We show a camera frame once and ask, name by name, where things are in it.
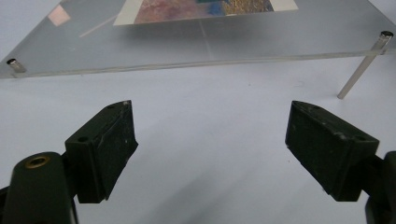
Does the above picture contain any painting print with white border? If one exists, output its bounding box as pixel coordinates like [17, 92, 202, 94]
[113, 0, 299, 26]

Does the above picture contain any clear acrylic picture frame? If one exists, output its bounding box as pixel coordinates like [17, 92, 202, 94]
[0, 0, 396, 101]

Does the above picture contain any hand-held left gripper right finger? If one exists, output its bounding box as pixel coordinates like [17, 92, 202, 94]
[285, 100, 381, 203]

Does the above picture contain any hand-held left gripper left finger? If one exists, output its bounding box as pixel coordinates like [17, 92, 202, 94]
[64, 99, 139, 204]

